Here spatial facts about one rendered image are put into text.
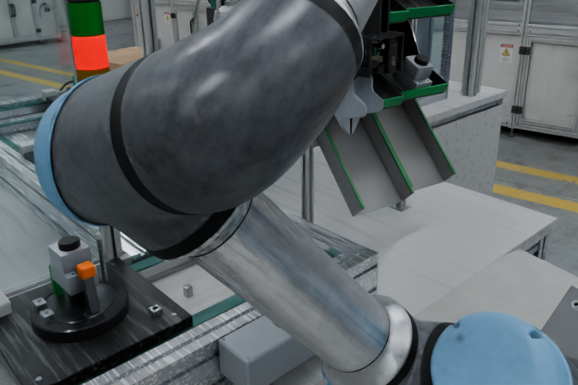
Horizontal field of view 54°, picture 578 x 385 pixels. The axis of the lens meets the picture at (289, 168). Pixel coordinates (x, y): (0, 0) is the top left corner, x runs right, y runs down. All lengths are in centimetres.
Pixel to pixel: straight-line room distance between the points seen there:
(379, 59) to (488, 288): 57
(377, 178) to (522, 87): 378
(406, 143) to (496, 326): 75
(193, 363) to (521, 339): 45
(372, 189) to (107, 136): 85
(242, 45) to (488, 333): 40
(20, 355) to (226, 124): 62
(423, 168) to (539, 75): 362
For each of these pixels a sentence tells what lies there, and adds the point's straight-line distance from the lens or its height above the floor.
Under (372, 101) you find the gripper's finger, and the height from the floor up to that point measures 127.
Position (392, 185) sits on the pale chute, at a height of 102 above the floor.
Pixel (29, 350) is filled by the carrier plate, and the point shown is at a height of 97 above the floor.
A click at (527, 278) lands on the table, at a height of 86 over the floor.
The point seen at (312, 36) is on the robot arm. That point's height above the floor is 143.
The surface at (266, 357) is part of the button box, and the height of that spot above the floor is 95.
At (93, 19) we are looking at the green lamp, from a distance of 93.
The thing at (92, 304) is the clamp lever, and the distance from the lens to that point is 87.
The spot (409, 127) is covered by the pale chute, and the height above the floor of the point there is 109.
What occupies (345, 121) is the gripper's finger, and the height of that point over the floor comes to 124.
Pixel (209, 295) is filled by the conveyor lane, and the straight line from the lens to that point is 103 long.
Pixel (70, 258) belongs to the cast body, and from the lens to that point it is 87.
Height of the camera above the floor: 148
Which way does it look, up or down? 21 degrees down
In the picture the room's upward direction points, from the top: 1 degrees counter-clockwise
